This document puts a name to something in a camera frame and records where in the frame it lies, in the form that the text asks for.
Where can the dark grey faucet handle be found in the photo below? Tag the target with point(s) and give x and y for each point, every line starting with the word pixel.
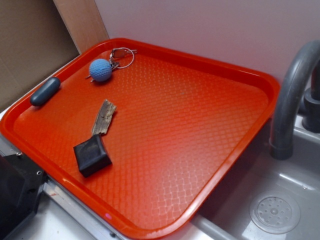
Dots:
pixel 311 99

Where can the orange plastic tray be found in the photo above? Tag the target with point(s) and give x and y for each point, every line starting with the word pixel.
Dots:
pixel 181 122

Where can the weathered wood piece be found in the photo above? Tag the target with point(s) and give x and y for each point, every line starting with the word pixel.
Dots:
pixel 103 118

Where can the wooden board strip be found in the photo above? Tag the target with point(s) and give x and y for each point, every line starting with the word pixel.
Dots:
pixel 83 22

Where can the blue knitted ball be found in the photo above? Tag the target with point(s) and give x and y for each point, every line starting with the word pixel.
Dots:
pixel 100 70

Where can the black rubber wedge block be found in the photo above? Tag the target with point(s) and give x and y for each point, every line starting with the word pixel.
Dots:
pixel 91 156

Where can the round sink drain strainer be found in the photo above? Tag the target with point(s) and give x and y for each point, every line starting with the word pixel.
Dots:
pixel 274 212

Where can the keys on wire ring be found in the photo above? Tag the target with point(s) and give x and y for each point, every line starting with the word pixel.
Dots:
pixel 115 55

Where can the grey curved faucet spout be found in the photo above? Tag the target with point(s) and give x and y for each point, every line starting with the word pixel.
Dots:
pixel 296 81

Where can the dark grey oblong case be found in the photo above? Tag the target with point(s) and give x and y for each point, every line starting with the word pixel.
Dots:
pixel 45 92

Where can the brown cardboard panel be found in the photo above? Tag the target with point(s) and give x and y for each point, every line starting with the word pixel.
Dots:
pixel 34 43

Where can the grey plastic sink basin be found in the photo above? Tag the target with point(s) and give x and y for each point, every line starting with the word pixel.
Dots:
pixel 225 215

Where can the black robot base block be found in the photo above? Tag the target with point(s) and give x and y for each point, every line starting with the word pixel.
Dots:
pixel 21 186

